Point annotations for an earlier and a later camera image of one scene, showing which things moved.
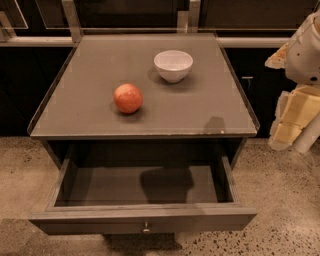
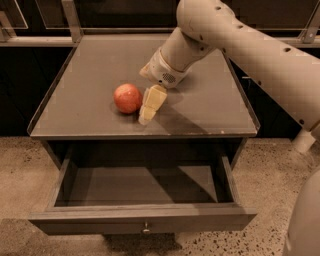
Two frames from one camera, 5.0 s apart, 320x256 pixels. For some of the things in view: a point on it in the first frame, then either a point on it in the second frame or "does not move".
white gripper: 304,60 → 162,73
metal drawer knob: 146,231 does not move
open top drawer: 144,196 does not move
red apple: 128,98 does not move
